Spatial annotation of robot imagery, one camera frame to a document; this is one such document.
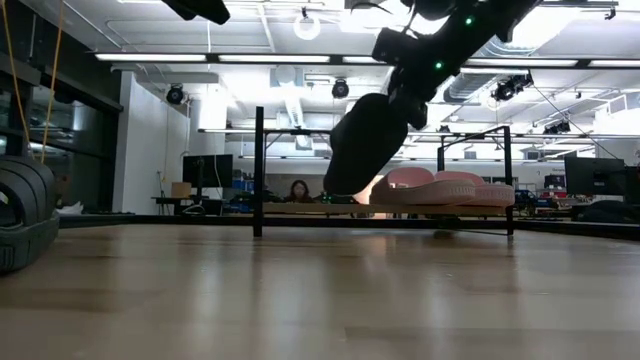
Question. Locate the black aluminium rig frame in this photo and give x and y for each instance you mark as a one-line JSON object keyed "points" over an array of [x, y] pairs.
{"points": [[150, 220]]}

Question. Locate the silver ventilation duct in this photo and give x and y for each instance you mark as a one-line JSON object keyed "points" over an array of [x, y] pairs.
{"points": [[465, 87]]}

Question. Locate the person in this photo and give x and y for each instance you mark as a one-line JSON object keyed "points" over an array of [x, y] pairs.
{"points": [[299, 192]]}

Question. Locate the brown cardboard box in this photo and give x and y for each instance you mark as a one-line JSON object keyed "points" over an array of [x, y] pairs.
{"points": [[181, 190]]}

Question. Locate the white crumpled paper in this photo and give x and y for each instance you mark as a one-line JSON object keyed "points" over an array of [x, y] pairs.
{"points": [[74, 207]]}

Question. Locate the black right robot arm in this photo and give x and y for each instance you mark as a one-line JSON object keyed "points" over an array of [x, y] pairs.
{"points": [[480, 30]]}

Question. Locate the black computer monitor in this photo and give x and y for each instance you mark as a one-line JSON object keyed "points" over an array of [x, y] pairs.
{"points": [[595, 175], [207, 170]]}

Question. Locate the black bag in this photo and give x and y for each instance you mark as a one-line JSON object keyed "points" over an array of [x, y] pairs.
{"points": [[605, 211]]}

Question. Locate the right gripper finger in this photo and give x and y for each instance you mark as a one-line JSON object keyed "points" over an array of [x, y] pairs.
{"points": [[419, 116]]}

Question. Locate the black frame wooden shoe shelf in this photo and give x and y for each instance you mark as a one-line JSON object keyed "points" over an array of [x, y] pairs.
{"points": [[258, 175]]}

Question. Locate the black ceiling spotlight cluster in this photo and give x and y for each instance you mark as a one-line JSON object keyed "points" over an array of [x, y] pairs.
{"points": [[510, 87]]}

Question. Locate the black rubber slide sandal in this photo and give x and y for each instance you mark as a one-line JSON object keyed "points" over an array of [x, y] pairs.
{"points": [[360, 150], [25, 240]]}

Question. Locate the pink rubber slide sandal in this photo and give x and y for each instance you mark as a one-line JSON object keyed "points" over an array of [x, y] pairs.
{"points": [[425, 192], [495, 195]]}

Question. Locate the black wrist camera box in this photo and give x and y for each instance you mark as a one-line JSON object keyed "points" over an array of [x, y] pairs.
{"points": [[395, 46]]}

